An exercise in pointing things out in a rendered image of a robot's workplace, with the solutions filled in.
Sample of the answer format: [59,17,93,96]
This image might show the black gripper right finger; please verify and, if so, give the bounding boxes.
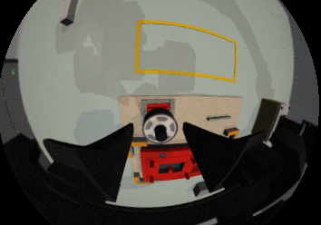
[182,122,267,192]

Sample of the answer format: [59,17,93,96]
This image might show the red base with black post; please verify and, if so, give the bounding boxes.
[147,103,169,142]

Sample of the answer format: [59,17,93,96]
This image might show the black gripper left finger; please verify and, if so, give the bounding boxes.
[43,123,134,203]

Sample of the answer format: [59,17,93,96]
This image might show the yellow rectangular outline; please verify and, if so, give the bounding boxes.
[135,20,238,83]

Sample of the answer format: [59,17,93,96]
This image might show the black wheel with grey hub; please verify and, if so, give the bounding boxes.
[142,108,179,144]

